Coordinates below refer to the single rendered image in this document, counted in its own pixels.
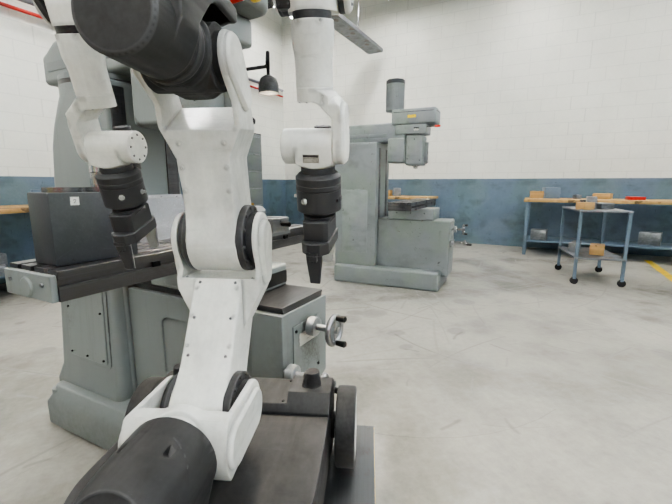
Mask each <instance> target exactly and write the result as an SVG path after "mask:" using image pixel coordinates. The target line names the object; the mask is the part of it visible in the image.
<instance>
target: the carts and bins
mask: <svg viewBox="0 0 672 504"><path fill-rule="evenodd" d="M597 199H598V197H596V196H587V198H586V200H580V202H576V206H562V218H561V228H560V237H559V246H558V257H557V264H556V265H555V266H554V267H555V269H556V270H560V269H561V268H562V266H561V265H560V259H561V250H562V251H564V252H565V253H567V254H568V255H570V256H571V257H573V258H574V265H573V274H572V277H571V278H570V280H569V281H570V283H572V284H576V283H577V282H578V279H577V278H576V272H577V263H578V259H586V260H598V263H597V266H596V267H595V271H596V272H601V271H602V267H601V260H605V261H622V266H621V274H620V280H619V281H617V285H618V286H619V287H625V286H626V282H625V281H624V277H625V269H626V262H627V254H628V246H629V239H630V231H631V224H632V216H633V213H634V211H633V210H629V211H628V210H622V209H616V208H614V205H615V203H601V202H599V203H598V200H597ZM566 209H569V210H573V211H577V212H579V219H578V228H577V237H576V240H573V241H571V242H569V245H568V247H563V246H562V239H563V230H564V220H565V210H566ZM583 212H594V213H603V221H602V229H601V238H600V244H599V243H591V244H590V248H586V247H581V242H582V241H580V236H581V227H582V218H583ZM607 213H628V220H627V228H626V235H625V243H624V251H623V258H622V257H620V256H618V255H616V254H614V253H611V252H609V251H607V250H605V244H603V243H604V235H605V226H606V218H607Z"/></svg>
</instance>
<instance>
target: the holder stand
mask: <svg viewBox="0 0 672 504"><path fill-rule="evenodd" d="M27 199H28V206H29V214H30V221H31V228H32V236H33V243H34V250H35V257H36V262H40V263H44V264H48V265H52V266H57V267H59V266H65V265H71V264H77V263H84V262H90V261H96V260H102V259H109V258H115V257H120V256H119V253H118V251H117V249H116V246H114V244H113V243H114V242H113V239H112V236H111V233H112V232H113V228H112V225H111V222H110V219H109V214H110V213H112V212H113V211H112V209H109V208H106V207H105V206H104V203H103V199H102V196H101V193H100V190H99V187H41V192H28V193H27Z"/></svg>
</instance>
